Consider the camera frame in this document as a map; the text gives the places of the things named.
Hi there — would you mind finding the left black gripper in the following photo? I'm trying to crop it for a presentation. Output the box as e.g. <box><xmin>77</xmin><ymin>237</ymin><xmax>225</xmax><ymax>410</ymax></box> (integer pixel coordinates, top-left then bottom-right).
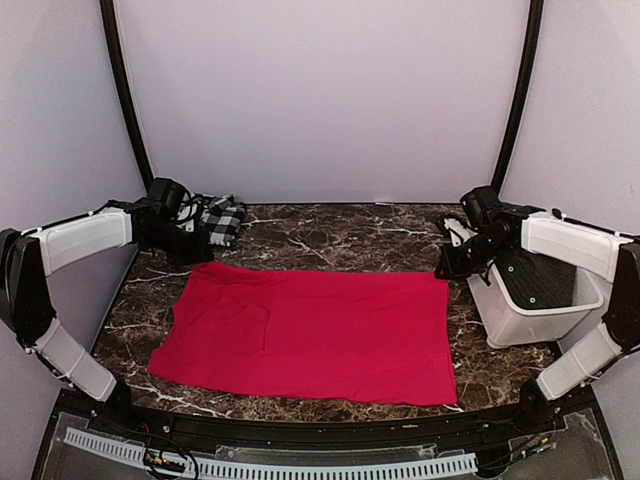
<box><xmin>144</xmin><ymin>220</ymin><xmax>213</xmax><ymax>266</ymax></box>

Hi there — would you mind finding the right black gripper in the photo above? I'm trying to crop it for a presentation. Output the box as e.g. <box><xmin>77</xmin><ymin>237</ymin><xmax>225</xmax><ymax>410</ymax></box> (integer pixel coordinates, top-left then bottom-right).
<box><xmin>435</xmin><ymin>230</ymin><xmax>509</xmax><ymax>279</ymax></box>

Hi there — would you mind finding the black white checkered shirt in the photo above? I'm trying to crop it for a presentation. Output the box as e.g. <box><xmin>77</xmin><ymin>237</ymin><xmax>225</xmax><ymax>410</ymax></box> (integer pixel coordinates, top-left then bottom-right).
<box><xmin>182</xmin><ymin>194</ymin><xmax>246</xmax><ymax>247</ymax></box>

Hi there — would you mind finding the red garment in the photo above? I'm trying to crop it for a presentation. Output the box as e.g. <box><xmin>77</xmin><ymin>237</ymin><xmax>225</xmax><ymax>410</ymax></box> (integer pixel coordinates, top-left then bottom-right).
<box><xmin>149</xmin><ymin>263</ymin><xmax>458</xmax><ymax>406</ymax></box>

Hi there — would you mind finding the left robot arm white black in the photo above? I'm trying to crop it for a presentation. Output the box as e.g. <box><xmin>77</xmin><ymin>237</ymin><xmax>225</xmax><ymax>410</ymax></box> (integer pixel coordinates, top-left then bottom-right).
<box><xmin>1</xmin><ymin>200</ymin><xmax>214</xmax><ymax>436</ymax></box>

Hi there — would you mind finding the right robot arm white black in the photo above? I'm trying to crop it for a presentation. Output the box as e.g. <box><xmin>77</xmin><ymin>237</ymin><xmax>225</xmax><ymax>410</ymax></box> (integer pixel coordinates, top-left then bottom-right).
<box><xmin>435</xmin><ymin>200</ymin><xmax>639</xmax><ymax>434</ymax></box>

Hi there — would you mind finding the white plastic laundry bin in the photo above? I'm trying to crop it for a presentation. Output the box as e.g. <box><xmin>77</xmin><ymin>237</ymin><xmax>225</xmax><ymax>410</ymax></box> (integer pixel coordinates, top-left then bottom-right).
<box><xmin>468</xmin><ymin>257</ymin><xmax>604</xmax><ymax>349</ymax></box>

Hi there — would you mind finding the dark pinstriped button shirt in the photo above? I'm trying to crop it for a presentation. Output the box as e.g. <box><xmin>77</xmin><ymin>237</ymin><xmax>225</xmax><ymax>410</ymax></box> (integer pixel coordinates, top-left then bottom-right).
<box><xmin>495</xmin><ymin>250</ymin><xmax>577</xmax><ymax>310</ymax></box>

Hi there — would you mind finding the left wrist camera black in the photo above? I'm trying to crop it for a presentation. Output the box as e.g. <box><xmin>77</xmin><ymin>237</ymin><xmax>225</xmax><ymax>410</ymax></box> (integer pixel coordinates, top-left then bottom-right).
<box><xmin>147</xmin><ymin>177</ymin><xmax>196</xmax><ymax>221</ymax></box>

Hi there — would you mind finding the black front rail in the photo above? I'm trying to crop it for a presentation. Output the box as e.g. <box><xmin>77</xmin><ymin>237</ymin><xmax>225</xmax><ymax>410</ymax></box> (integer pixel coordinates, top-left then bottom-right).
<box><xmin>48</xmin><ymin>386</ymin><xmax>577</xmax><ymax>451</ymax></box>

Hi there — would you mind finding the white slotted cable duct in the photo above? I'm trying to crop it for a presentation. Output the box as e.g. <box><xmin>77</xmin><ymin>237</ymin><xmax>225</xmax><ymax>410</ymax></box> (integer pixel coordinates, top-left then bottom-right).
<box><xmin>63</xmin><ymin>427</ymin><xmax>478</xmax><ymax>480</ymax></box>

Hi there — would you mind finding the right black frame post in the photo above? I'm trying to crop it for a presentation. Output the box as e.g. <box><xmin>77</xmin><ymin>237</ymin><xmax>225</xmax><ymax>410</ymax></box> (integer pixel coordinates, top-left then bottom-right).
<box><xmin>490</xmin><ymin>0</ymin><xmax>545</xmax><ymax>195</ymax></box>

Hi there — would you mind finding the black frame post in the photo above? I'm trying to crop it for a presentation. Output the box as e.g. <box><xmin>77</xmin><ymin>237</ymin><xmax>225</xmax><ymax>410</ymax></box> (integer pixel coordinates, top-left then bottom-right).
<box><xmin>98</xmin><ymin>0</ymin><xmax>154</xmax><ymax>190</ymax></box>
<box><xmin>490</xmin><ymin>0</ymin><xmax>545</xmax><ymax>195</ymax></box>

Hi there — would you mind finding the left black frame post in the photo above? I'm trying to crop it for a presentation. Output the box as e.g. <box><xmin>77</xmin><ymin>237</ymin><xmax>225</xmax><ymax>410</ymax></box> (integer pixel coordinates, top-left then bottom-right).
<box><xmin>98</xmin><ymin>0</ymin><xmax>154</xmax><ymax>190</ymax></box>

